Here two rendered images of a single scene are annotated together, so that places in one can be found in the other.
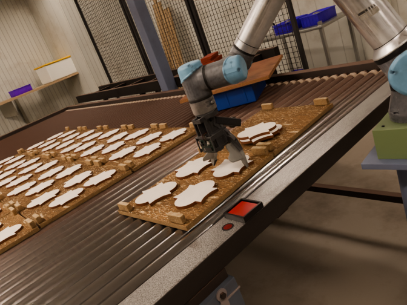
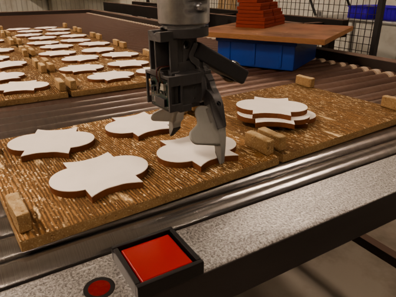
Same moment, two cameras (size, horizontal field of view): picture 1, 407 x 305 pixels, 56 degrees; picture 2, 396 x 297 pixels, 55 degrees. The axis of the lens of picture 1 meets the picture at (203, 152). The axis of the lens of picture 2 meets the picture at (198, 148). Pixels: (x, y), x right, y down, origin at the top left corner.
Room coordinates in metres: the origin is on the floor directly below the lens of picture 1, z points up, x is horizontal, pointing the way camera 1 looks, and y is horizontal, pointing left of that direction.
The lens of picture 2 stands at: (0.56, -0.11, 1.20)
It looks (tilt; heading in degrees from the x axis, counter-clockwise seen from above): 23 degrees down; 4
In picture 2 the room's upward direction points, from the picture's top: straight up
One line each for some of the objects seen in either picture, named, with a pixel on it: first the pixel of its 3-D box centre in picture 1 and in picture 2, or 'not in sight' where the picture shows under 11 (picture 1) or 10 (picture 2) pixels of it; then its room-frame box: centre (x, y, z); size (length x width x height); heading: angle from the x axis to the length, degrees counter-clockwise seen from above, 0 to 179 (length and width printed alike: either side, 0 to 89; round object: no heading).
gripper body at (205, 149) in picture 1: (211, 131); (181, 68); (1.14, -0.05, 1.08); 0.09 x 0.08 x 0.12; 129
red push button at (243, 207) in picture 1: (243, 210); (156, 260); (0.89, -0.04, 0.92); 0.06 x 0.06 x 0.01; 35
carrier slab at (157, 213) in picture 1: (195, 184); (123, 154); (1.16, 0.06, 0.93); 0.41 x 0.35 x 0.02; 129
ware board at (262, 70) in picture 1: (233, 77); (276, 30); (2.18, -0.31, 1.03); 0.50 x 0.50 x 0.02; 64
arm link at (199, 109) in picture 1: (204, 105); (184, 12); (1.14, -0.05, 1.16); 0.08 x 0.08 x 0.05
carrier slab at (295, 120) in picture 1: (268, 128); (290, 112); (1.43, -0.27, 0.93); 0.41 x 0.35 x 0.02; 128
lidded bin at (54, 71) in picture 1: (56, 70); not in sight; (6.55, 1.74, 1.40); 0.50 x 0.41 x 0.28; 132
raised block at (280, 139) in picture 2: (264, 146); (271, 138); (1.20, -0.20, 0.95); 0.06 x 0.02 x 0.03; 38
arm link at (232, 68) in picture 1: (227, 71); not in sight; (1.11, -0.15, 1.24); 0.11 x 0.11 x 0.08; 62
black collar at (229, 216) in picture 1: (243, 210); (156, 259); (0.89, -0.04, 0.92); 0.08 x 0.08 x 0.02; 35
